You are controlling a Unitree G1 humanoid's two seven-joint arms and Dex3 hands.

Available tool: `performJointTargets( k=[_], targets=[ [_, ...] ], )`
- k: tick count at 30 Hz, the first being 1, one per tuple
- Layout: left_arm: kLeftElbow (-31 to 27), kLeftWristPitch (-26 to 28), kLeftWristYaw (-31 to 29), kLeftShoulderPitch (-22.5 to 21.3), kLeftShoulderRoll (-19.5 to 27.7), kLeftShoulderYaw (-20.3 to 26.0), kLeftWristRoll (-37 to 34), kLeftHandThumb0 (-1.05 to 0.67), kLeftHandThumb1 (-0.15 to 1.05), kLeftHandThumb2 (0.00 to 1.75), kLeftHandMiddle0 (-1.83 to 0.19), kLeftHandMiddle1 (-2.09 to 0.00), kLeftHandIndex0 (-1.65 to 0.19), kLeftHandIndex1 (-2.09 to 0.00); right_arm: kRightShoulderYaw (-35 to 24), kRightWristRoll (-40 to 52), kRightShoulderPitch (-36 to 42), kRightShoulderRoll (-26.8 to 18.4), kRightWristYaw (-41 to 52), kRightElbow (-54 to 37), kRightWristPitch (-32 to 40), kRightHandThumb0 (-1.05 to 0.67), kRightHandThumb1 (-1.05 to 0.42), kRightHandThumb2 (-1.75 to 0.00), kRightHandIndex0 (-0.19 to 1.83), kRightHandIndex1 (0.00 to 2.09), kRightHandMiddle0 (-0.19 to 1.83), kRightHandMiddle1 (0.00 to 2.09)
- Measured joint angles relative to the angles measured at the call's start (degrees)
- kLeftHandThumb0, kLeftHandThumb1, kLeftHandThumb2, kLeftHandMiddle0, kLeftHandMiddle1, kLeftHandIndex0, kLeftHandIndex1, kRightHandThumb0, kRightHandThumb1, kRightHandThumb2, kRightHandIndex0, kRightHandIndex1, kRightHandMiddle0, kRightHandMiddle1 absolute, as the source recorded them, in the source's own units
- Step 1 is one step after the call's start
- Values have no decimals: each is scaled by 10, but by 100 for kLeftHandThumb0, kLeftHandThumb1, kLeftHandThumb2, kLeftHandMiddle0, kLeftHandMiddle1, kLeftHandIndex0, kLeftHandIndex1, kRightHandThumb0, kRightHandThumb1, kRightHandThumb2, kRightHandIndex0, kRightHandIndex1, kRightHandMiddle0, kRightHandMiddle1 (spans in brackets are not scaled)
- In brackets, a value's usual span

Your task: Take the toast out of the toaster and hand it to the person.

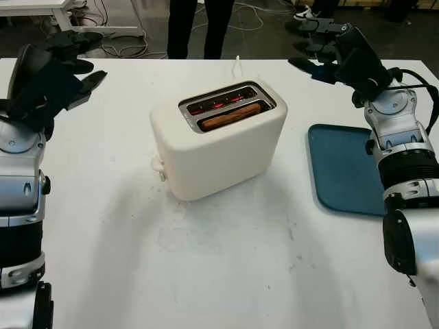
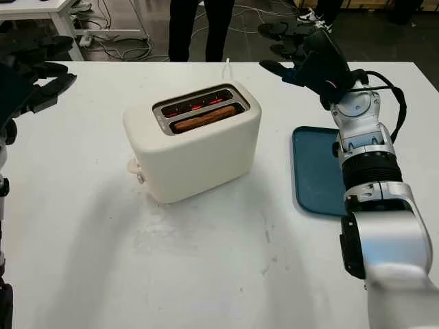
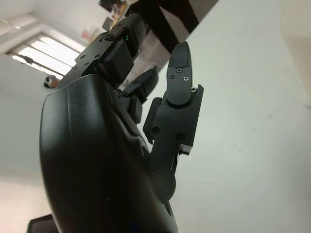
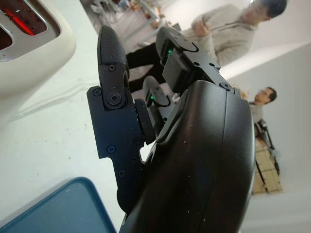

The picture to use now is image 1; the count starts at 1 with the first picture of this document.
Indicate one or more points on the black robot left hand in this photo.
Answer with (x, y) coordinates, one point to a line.
(27, 60)

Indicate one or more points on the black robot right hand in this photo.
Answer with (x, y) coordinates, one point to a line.
(353, 36)

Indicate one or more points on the brown toast slice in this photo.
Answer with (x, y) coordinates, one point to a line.
(229, 118)

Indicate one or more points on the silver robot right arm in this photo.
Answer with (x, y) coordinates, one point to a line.
(398, 116)

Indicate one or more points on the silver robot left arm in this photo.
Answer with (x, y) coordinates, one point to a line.
(17, 178)

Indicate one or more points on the person in white sneakers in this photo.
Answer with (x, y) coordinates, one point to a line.
(305, 14)

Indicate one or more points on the person in black trousers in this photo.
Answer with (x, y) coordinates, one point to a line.
(180, 31)

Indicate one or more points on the white two-slot toaster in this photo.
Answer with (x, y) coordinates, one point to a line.
(212, 154)

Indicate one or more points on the white desk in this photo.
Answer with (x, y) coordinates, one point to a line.
(61, 17)

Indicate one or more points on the blue plastic tray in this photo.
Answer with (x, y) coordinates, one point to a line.
(339, 164)

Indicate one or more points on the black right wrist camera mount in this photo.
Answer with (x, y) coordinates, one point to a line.
(363, 68)

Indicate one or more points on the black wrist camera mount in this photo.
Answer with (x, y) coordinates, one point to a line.
(363, 68)
(51, 85)

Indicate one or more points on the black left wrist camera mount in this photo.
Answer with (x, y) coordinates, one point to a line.
(51, 85)

